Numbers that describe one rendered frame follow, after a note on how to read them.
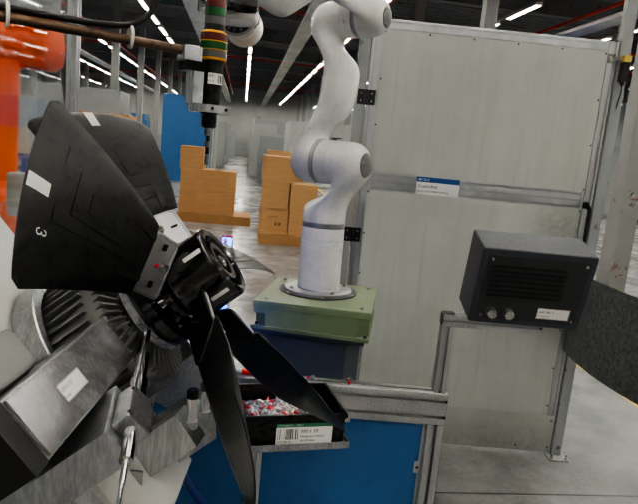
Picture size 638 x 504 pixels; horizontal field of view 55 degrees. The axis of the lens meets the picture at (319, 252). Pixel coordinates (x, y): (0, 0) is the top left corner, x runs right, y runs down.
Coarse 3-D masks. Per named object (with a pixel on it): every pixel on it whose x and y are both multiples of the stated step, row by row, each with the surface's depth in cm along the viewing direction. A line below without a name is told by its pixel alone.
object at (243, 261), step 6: (234, 252) 124; (240, 252) 128; (234, 258) 117; (240, 258) 120; (246, 258) 123; (252, 258) 128; (240, 264) 113; (246, 264) 116; (252, 264) 119; (258, 264) 123; (264, 270) 121; (270, 270) 126
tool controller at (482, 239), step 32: (480, 256) 136; (512, 256) 134; (544, 256) 134; (576, 256) 134; (480, 288) 138; (512, 288) 137; (544, 288) 137; (576, 288) 137; (480, 320) 141; (512, 320) 141; (544, 320) 141; (576, 320) 141
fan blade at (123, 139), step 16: (80, 112) 102; (32, 128) 94; (96, 128) 102; (112, 128) 104; (128, 128) 106; (144, 128) 110; (112, 144) 101; (128, 144) 103; (144, 144) 106; (112, 160) 99; (128, 160) 100; (144, 160) 102; (160, 160) 105; (128, 176) 98; (144, 176) 100; (160, 176) 102; (144, 192) 98; (160, 192) 99; (160, 208) 98
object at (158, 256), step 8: (160, 232) 86; (160, 240) 86; (168, 240) 87; (152, 248) 85; (160, 248) 86; (168, 248) 88; (176, 248) 89; (152, 256) 85; (160, 256) 87; (168, 256) 88; (152, 264) 86; (168, 264) 89; (144, 272) 84; (152, 272) 86; (160, 272) 88; (144, 280) 85; (152, 280) 86; (160, 280) 88; (136, 288) 83; (144, 288) 85; (152, 288) 87; (160, 288) 88; (152, 296) 87
